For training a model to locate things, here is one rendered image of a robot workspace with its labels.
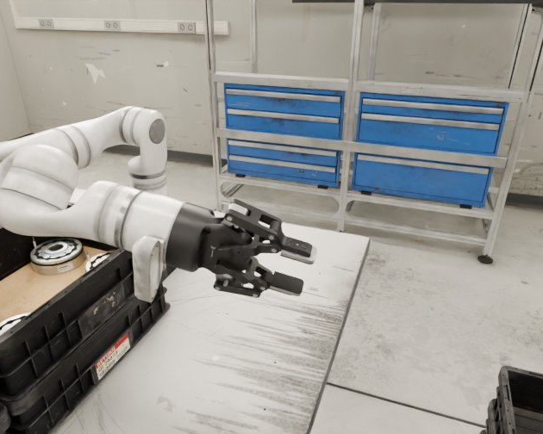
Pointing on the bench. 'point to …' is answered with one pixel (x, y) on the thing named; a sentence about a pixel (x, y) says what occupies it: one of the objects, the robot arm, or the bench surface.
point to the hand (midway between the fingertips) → (296, 269)
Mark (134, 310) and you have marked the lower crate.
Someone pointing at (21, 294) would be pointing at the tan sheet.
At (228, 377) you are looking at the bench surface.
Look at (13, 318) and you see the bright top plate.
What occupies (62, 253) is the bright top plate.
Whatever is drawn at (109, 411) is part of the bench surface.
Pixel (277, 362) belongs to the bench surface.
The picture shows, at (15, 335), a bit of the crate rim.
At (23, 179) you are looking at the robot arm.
